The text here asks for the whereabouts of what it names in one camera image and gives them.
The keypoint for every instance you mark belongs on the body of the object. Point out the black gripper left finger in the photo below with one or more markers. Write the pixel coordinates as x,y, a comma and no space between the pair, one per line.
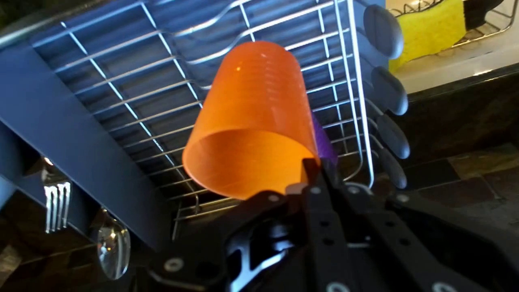
324,244

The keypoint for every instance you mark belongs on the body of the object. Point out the yellow sponge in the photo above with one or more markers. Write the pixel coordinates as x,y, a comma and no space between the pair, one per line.
426,30

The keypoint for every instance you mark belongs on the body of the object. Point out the silver spoon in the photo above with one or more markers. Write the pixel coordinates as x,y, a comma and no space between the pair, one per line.
113,249

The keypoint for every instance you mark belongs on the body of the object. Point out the orange plastic cup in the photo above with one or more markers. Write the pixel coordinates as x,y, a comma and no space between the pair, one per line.
253,108

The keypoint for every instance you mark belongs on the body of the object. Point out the silver fork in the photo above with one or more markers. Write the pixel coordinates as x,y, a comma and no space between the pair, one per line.
56,205

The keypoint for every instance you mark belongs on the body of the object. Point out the purple plastic cup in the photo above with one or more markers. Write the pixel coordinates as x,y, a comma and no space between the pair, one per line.
322,147

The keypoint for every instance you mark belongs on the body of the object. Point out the grey plastic cup holder rail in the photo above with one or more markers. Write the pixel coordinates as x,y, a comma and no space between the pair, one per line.
382,33

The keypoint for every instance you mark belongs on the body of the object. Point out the black scrubber pad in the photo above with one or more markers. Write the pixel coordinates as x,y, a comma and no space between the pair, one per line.
478,10

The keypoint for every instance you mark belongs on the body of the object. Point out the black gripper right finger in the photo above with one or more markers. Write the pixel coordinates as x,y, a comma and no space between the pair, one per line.
410,244

